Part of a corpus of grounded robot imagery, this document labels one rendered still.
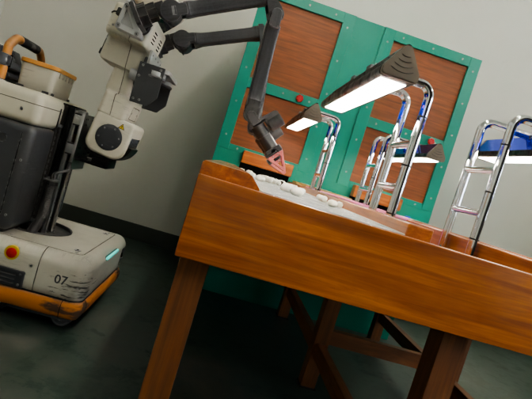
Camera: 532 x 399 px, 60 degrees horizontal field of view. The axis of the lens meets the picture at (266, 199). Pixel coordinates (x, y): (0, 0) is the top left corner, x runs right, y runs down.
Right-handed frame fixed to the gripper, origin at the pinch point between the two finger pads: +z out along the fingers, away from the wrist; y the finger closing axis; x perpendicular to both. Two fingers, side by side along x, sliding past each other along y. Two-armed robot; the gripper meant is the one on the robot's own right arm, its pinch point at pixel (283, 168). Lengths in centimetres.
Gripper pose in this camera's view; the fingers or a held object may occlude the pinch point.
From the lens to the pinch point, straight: 185.4
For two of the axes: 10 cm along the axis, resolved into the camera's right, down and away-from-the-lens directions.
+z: 5.2, 8.5, 1.1
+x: -8.5, 5.3, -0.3
